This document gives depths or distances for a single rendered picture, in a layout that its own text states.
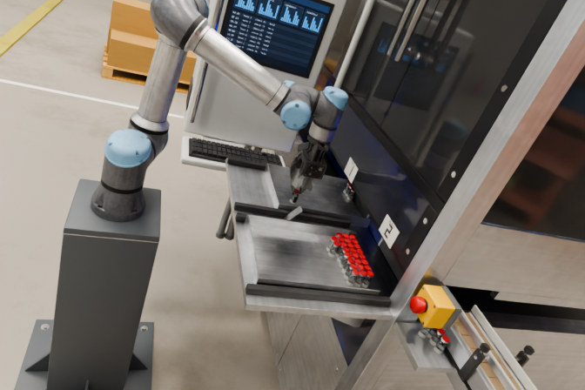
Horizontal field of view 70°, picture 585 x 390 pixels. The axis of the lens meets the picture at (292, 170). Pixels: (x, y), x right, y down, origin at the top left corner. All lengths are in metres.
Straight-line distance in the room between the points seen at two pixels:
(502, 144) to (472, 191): 0.12
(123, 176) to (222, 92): 0.70
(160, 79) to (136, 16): 3.46
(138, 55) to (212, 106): 2.68
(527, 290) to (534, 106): 0.58
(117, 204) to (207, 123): 0.69
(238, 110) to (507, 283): 1.19
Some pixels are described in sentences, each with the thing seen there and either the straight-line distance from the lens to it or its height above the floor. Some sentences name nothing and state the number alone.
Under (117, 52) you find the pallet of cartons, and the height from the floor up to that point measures 0.27.
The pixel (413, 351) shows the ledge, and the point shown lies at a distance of 1.15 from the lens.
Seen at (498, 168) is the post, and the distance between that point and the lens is 1.00.
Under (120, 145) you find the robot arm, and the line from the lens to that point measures 1.22.
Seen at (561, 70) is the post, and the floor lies 1.57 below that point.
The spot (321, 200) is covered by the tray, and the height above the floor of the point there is 0.88.
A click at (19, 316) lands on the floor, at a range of 2.12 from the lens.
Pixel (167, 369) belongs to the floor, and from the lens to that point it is 1.97.
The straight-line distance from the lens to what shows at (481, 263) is 1.17.
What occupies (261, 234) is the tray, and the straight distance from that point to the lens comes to 1.24.
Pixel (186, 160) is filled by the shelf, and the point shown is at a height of 0.80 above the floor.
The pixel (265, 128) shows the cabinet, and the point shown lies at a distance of 1.88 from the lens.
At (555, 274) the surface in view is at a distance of 1.37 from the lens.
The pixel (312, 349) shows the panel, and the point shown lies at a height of 0.42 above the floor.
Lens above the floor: 1.60
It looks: 26 degrees down
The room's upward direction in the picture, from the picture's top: 21 degrees clockwise
